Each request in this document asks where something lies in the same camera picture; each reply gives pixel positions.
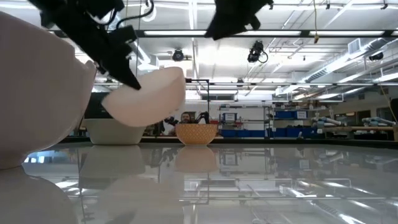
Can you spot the pale pink bowl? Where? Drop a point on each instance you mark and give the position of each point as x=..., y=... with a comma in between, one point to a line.
x=149, y=102

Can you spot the silver ceiling air duct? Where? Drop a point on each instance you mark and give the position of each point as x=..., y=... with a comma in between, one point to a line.
x=370, y=45

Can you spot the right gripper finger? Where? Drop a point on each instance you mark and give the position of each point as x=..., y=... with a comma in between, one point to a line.
x=224, y=26

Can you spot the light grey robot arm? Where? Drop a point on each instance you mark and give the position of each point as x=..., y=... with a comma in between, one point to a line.
x=377, y=120
x=328, y=121

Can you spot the cream white bowl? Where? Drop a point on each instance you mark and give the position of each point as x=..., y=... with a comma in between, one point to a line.
x=113, y=132

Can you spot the black table edge frame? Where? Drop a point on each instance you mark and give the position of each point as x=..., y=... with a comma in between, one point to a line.
x=280, y=142

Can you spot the orange patterned bowl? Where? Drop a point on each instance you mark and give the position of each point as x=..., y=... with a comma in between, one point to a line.
x=196, y=134

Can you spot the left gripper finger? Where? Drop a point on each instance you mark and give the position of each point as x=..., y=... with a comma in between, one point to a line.
x=122, y=74

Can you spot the black overhead camera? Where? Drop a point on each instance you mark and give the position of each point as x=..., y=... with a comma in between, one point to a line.
x=255, y=51

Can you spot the thin black stand frame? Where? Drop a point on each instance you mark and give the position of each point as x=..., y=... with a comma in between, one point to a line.
x=208, y=99

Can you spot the metal shelf with blue bins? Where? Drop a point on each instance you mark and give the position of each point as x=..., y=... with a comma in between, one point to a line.
x=290, y=132
x=244, y=133

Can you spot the person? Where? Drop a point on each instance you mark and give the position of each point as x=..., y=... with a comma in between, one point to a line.
x=186, y=118

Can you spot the large pale pinkish-white bowl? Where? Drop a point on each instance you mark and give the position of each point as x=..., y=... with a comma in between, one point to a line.
x=37, y=93

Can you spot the wooden workbench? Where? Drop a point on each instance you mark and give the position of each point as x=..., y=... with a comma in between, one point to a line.
x=357, y=128

